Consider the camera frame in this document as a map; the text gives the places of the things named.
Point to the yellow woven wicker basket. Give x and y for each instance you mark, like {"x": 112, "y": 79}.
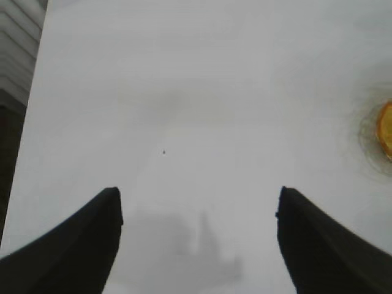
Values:
{"x": 386, "y": 128}

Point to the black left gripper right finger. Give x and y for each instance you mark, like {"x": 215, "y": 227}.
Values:
{"x": 321, "y": 254}

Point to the grey slatted panel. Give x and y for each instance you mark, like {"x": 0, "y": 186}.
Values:
{"x": 16, "y": 46}

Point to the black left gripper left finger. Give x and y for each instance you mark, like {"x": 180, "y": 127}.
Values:
{"x": 70, "y": 251}

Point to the clear glass plate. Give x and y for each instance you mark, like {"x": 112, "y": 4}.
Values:
{"x": 367, "y": 144}

